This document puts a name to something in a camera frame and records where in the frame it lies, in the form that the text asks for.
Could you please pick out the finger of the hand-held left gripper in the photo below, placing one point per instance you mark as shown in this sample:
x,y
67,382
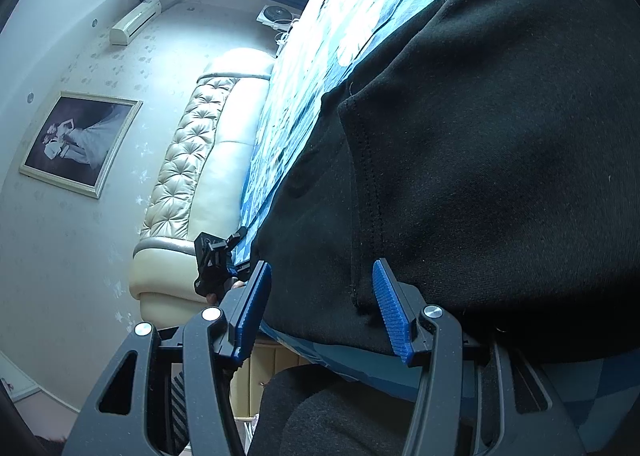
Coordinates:
x,y
236,240

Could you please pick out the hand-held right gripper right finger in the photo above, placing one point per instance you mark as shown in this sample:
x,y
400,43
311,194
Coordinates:
x,y
395,316

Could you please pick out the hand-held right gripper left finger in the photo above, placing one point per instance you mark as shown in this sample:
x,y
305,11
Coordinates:
x,y
249,316

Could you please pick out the black pants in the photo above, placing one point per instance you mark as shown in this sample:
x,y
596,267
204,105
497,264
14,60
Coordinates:
x,y
475,135

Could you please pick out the beige tufted leather headboard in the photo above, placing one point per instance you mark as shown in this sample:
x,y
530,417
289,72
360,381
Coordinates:
x,y
200,160

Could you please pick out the person's leg in grey trousers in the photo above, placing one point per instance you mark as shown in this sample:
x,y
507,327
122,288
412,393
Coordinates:
x,y
320,416

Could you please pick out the white box fan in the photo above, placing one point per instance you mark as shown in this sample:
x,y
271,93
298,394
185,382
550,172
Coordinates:
x,y
277,15

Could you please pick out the wooden bed frame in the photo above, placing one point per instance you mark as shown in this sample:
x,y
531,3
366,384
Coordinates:
x,y
260,378

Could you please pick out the framed wall picture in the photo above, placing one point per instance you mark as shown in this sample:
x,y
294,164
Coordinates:
x,y
82,143

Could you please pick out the white wall air conditioner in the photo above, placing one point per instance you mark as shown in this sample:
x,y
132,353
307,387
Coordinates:
x,y
134,21

